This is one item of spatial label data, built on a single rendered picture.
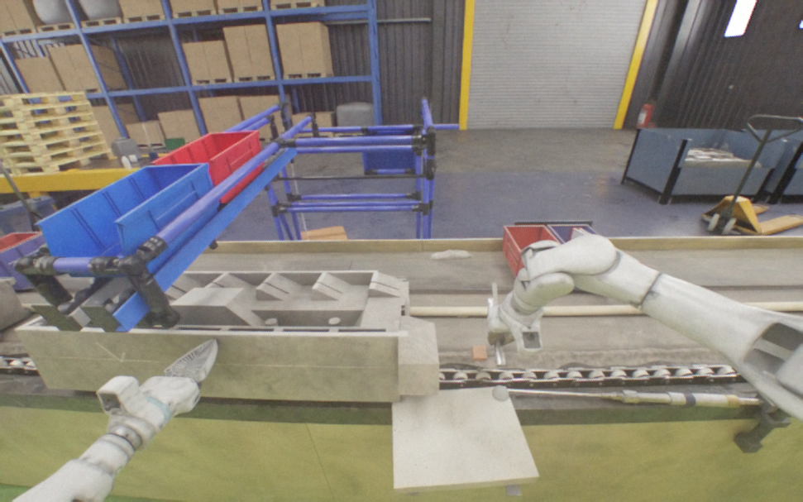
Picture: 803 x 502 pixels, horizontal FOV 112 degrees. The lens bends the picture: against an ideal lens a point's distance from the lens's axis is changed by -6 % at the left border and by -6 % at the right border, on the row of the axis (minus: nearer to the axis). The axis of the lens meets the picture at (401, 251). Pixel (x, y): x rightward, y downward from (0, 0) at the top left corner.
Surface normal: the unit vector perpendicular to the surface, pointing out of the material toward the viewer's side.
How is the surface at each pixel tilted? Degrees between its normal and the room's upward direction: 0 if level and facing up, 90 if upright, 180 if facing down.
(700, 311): 52
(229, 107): 90
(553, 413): 90
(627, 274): 32
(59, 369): 80
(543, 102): 90
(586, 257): 43
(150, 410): 60
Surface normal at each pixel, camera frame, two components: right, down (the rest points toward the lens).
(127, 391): 1.00, -0.02
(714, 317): -0.62, -0.25
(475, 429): -0.03, -0.87
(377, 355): -0.04, 0.35
